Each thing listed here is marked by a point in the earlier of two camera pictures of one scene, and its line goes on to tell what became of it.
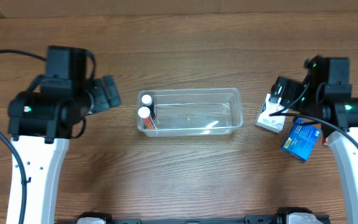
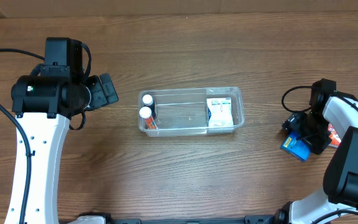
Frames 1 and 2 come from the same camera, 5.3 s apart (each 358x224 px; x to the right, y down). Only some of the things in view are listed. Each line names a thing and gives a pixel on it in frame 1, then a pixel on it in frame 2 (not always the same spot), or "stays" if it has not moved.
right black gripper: x=279 y=88 to x=303 y=131
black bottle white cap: x=146 y=101 stays
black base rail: x=271 y=219 stays
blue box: x=301 y=139 stays
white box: x=273 y=122 to x=219 y=112
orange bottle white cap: x=143 y=113 stays
